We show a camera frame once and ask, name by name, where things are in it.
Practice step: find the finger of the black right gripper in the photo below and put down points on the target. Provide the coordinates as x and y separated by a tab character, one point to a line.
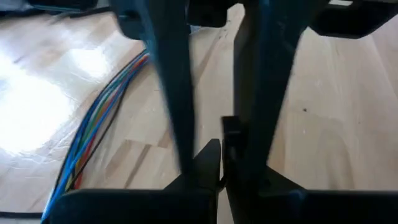
174	62
267	62

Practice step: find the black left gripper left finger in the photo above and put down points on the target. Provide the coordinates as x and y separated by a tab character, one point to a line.
140	207

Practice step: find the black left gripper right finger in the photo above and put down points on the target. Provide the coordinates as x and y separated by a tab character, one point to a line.
311	208

